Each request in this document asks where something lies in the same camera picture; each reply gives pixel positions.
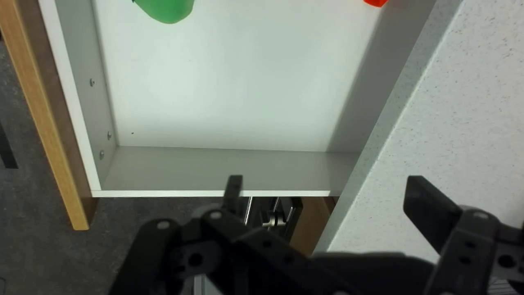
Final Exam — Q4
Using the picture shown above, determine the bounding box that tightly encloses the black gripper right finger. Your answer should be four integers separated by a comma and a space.
401, 174, 524, 295

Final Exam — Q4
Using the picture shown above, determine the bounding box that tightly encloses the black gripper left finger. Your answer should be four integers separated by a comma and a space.
108, 174, 308, 295

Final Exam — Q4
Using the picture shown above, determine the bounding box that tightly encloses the green plush toy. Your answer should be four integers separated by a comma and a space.
131, 0, 197, 25

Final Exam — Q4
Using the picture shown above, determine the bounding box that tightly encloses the white drawer with wooden front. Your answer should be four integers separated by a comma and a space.
0, 0, 439, 233

